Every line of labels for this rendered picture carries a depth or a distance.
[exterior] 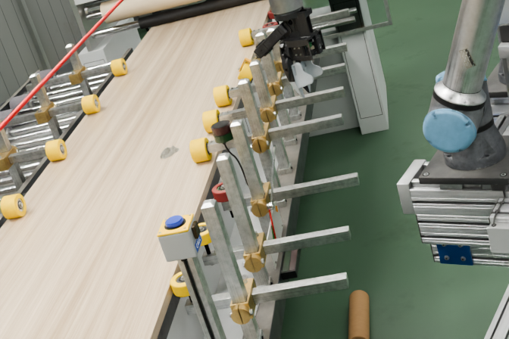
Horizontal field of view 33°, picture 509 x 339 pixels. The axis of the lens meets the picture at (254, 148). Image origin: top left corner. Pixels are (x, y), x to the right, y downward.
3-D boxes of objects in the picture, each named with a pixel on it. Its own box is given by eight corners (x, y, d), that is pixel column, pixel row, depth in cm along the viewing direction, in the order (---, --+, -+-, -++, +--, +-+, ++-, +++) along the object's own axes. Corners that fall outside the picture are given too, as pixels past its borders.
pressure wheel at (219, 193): (247, 208, 275) (237, 177, 271) (244, 220, 268) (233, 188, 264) (223, 213, 277) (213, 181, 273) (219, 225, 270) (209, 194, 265)
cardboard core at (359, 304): (366, 288, 344) (366, 334, 317) (371, 304, 347) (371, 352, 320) (347, 291, 346) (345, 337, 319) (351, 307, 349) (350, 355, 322)
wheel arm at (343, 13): (349, 13, 396) (348, 6, 394) (349, 16, 392) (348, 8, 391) (246, 38, 406) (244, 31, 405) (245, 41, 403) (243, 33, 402)
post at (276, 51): (304, 131, 364) (275, 25, 346) (304, 135, 361) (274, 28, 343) (296, 133, 365) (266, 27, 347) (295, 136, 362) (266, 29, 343)
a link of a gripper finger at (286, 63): (291, 83, 201) (284, 47, 199) (285, 84, 202) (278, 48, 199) (301, 77, 205) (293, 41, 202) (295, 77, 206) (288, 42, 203)
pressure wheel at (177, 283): (199, 300, 234) (186, 264, 229) (217, 307, 227) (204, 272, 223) (176, 315, 229) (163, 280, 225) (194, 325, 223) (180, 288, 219)
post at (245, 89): (286, 204, 294) (248, 76, 276) (285, 209, 291) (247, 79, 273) (276, 206, 295) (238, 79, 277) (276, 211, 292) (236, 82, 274)
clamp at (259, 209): (273, 194, 273) (269, 181, 271) (269, 216, 261) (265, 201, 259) (257, 198, 275) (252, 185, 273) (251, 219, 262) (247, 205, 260)
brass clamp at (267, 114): (281, 107, 314) (277, 94, 312) (277, 121, 302) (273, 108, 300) (264, 110, 316) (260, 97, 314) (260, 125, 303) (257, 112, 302)
